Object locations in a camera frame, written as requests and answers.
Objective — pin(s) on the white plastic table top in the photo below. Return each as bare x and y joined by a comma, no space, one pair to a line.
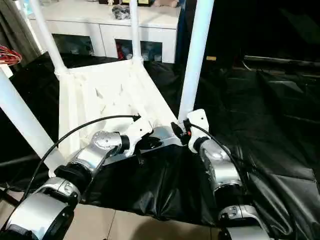
82,100

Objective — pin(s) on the white plastic table leg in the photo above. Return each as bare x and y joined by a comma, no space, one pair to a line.
22,112
48,42
197,55
135,32

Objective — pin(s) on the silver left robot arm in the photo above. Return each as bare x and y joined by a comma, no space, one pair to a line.
105,145

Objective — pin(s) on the black mat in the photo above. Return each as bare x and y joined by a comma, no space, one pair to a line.
262,125

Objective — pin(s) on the small tan label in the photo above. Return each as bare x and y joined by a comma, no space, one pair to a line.
211,57

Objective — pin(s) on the long dark bar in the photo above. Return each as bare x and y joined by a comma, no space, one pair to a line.
287,61

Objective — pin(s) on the clear bag of dark parts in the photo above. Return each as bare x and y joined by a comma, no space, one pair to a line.
121,12

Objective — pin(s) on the white cabinet with glass doors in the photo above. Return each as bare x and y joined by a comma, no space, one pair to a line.
75,27

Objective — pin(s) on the grey curtain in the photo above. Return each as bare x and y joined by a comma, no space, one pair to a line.
17,30

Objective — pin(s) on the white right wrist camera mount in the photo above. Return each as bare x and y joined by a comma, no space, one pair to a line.
198,118

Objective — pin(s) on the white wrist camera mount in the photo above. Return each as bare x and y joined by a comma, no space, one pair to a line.
198,118
140,125

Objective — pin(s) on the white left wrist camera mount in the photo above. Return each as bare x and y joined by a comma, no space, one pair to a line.
140,125

